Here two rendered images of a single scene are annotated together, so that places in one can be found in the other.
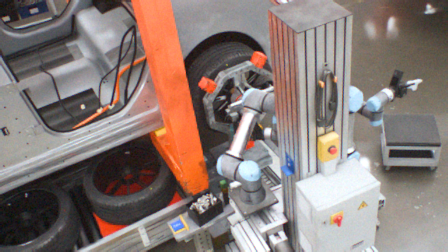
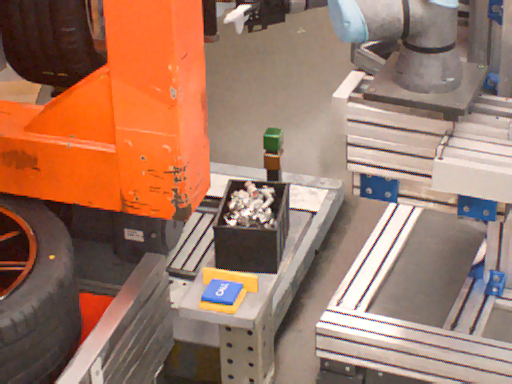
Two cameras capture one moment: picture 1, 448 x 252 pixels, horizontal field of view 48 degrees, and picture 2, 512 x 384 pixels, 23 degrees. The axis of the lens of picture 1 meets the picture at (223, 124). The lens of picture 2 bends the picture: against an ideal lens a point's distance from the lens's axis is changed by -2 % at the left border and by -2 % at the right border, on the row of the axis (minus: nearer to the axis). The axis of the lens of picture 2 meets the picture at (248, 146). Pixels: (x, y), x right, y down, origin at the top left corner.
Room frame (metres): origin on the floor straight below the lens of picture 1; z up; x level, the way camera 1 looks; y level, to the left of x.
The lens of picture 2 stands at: (0.64, 2.00, 2.04)
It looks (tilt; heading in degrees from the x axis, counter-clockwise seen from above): 29 degrees down; 311
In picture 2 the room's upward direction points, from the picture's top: 2 degrees counter-clockwise
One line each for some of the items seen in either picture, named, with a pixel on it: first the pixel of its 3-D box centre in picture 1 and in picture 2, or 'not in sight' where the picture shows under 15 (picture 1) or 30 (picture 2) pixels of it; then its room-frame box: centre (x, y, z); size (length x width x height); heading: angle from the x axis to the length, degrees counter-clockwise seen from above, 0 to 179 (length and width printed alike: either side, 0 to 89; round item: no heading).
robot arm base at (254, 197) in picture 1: (252, 189); (428, 57); (1.98, -0.10, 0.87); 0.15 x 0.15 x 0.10
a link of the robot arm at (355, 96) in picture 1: (345, 127); not in sight; (2.01, -0.65, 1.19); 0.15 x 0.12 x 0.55; 32
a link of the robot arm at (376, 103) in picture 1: (376, 102); not in sight; (2.15, -0.87, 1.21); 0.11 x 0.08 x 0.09; 122
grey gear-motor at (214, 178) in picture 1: (208, 176); (100, 232); (2.76, 0.18, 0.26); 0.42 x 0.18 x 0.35; 22
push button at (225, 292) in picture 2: (177, 226); (222, 293); (2.14, 0.40, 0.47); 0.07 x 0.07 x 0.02; 22
